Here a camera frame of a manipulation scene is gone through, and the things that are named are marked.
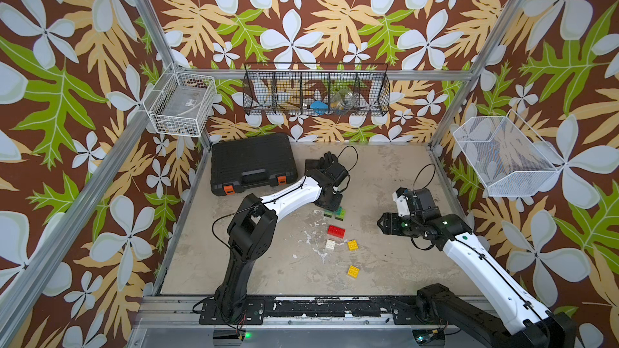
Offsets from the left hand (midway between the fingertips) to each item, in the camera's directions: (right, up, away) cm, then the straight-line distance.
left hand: (333, 202), depth 92 cm
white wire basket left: (-56, +37, -5) cm, 67 cm away
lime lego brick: (+3, -5, +1) cm, 6 cm away
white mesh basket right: (+57, +16, -13) cm, 61 cm away
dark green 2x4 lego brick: (-2, -4, +2) cm, 5 cm away
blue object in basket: (-6, +37, +2) cm, 38 cm away
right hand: (+16, -5, -11) cm, 20 cm away
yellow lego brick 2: (+6, -22, -11) cm, 25 cm away
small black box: (-8, +15, +19) cm, 26 cm away
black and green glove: (+1, +16, +20) cm, 25 cm away
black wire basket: (-6, +46, +7) cm, 47 cm away
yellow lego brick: (+7, -15, -5) cm, 17 cm away
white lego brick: (-2, -15, -5) cm, 16 cm away
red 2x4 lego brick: (+1, -11, -1) cm, 11 cm away
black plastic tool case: (-37, +16, +15) cm, 43 cm away
